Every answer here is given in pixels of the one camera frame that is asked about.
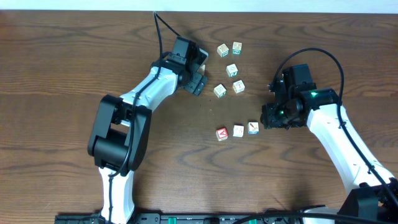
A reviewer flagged yellow blue letter K block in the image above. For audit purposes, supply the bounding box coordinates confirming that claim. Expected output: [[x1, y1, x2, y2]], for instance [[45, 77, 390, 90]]
[[248, 121, 259, 134]]

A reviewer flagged yellow wooden block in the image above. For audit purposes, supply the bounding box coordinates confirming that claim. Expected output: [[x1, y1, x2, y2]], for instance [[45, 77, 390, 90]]
[[233, 125, 244, 138]]

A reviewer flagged red letter A wooden block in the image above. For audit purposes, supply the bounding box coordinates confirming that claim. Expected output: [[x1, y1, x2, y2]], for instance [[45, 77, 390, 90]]
[[216, 128, 228, 141]]

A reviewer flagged red number 8 wooden block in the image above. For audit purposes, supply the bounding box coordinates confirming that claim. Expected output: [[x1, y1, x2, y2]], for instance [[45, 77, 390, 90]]
[[198, 65, 206, 75]]

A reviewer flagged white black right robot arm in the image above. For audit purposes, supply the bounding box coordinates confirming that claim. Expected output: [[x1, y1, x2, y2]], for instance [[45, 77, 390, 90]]
[[261, 88, 397, 223]]

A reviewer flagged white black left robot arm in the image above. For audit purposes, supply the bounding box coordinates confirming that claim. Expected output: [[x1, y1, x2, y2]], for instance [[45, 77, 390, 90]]
[[88, 47, 208, 223]]

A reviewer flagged green trimmed wooden block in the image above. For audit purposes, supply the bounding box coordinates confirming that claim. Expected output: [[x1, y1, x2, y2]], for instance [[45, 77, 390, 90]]
[[213, 84, 227, 98]]

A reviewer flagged letter B wooden block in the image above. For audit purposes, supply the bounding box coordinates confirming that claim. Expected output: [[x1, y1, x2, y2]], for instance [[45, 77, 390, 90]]
[[217, 44, 229, 57]]

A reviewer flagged wooden block green side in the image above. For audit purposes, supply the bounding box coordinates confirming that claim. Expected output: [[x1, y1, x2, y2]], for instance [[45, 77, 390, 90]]
[[226, 63, 239, 77]]

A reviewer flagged green letter J wooden block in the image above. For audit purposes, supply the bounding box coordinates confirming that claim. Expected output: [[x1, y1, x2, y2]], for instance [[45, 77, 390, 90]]
[[233, 80, 245, 94]]

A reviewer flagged green letter Z wooden block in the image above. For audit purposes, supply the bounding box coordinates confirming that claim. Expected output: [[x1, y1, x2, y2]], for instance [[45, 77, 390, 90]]
[[232, 42, 242, 55]]

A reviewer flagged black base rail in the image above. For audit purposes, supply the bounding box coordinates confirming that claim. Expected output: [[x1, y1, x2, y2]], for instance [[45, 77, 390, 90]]
[[54, 213, 303, 224]]

